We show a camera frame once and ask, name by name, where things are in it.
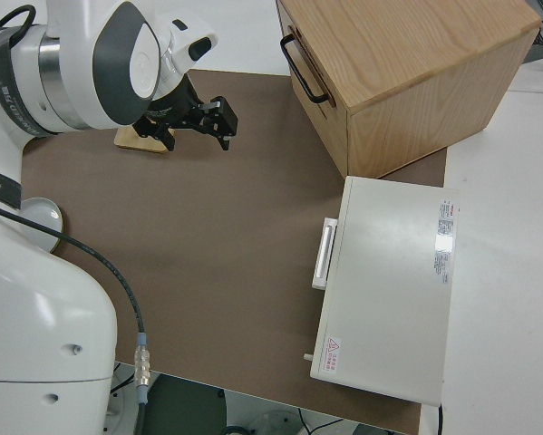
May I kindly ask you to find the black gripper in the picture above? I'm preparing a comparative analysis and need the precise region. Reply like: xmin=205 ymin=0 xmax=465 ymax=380
xmin=132 ymin=74 xmax=241 ymax=153

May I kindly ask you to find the wooden mug rack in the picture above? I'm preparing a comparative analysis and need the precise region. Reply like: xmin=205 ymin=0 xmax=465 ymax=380
xmin=113 ymin=125 xmax=181 ymax=156

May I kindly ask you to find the brown table mat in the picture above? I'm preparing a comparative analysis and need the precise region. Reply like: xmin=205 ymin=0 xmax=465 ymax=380
xmin=19 ymin=68 xmax=449 ymax=435

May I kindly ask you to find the wooden box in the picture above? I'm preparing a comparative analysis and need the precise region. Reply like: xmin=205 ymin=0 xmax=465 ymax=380
xmin=275 ymin=0 xmax=542 ymax=179

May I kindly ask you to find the white toaster oven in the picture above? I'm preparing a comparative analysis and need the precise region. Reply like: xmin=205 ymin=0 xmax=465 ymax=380
xmin=303 ymin=175 xmax=461 ymax=407

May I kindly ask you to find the black box handle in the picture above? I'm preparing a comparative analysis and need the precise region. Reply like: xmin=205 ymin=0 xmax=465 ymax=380
xmin=279 ymin=34 xmax=336 ymax=108

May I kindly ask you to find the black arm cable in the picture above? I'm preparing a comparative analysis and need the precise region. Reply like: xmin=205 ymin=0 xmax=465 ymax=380
xmin=0 ymin=6 xmax=153 ymax=435

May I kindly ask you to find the oven door handle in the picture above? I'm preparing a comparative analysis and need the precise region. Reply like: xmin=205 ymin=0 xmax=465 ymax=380
xmin=311 ymin=217 xmax=339 ymax=290

